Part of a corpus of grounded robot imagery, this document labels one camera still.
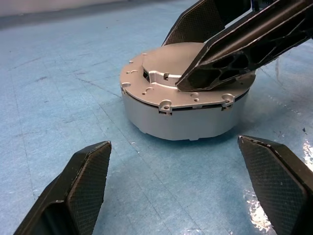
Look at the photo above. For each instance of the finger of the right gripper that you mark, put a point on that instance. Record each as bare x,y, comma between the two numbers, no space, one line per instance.
195,24
244,41

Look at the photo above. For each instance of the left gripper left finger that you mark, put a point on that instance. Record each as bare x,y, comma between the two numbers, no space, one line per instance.
80,191

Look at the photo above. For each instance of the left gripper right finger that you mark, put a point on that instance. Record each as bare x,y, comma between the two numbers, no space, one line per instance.
281,186

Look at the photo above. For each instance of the grey motor stator housing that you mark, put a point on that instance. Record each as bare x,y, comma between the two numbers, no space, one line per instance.
183,124

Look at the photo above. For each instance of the blue plastic table cover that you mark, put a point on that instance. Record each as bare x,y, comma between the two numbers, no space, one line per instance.
49,98

